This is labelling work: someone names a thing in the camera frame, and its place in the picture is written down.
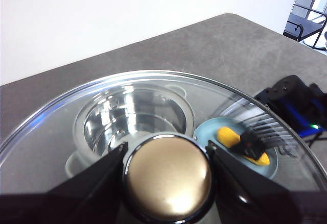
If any yellow corn cob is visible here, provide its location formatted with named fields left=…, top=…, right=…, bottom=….
left=217, top=126, right=271, bottom=167

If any glass lid with green knob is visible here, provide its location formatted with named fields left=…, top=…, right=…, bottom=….
left=0, top=69, right=327, bottom=224

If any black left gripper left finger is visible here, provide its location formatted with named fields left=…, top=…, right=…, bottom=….
left=0, top=141, right=144, bottom=224

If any pale green electric steamer pot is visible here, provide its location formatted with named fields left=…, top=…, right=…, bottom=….
left=65, top=83, right=196, bottom=179

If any light blue round plate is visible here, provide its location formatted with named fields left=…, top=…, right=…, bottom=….
left=195, top=116, right=279, bottom=181

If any black metal shelf frame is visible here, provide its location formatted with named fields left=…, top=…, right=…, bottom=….
left=283, top=0, right=327, bottom=50

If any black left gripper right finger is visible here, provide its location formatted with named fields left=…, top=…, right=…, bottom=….
left=204, top=140, right=327, bottom=224

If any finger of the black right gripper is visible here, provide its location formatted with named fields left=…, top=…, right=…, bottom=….
left=231, top=129, right=268, bottom=160

